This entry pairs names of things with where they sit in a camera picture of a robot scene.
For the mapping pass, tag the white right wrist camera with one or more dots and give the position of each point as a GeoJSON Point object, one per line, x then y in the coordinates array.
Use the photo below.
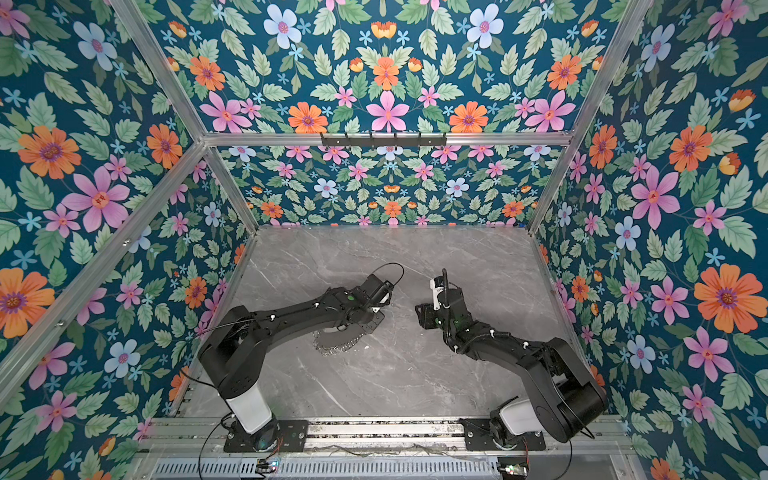
{"type": "Point", "coordinates": [439, 289]}

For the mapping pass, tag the white perforated cable duct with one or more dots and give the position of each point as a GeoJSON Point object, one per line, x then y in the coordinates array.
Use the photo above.
{"type": "Point", "coordinates": [328, 468]}

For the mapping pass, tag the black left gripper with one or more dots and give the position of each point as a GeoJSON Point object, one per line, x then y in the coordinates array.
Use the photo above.
{"type": "Point", "coordinates": [372, 327]}

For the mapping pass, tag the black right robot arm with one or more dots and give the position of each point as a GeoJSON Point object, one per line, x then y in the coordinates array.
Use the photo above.
{"type": "Point", "coordinates": [562, 395]}

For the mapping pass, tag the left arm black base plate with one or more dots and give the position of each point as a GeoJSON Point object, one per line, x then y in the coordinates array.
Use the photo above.
{"type": "Point", "coordinates": [275, 436]}

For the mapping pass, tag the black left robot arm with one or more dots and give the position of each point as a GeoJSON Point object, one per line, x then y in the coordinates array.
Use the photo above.
{"type": "Point", "coordinates": [234, 352]}

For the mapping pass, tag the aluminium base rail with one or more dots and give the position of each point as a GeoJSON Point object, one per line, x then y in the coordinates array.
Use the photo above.
{"type": "Point", "coordinates": [386, 435]}

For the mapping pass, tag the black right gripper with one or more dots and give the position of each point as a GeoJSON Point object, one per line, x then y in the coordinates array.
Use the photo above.
{"type": "Point", "coordinates": [426, 315]}

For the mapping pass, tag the steel keyring with red handle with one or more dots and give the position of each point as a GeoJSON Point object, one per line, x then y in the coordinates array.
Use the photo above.
{"type": "Point", "coordinates": [335, 340]}

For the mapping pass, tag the black hook rail on wall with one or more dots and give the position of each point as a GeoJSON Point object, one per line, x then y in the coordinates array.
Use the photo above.
{"type": "Point", "coordinates": [370, 140]}

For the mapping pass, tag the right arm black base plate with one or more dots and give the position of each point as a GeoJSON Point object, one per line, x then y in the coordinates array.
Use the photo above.
{"type": "Point", "coordinates": [483, 434]}

